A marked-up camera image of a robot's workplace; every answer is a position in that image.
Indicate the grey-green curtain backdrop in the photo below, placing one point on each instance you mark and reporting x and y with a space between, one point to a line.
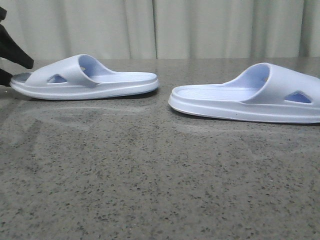
165 29

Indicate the light blue slipper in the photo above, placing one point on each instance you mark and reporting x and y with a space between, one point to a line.
264 92
82 77

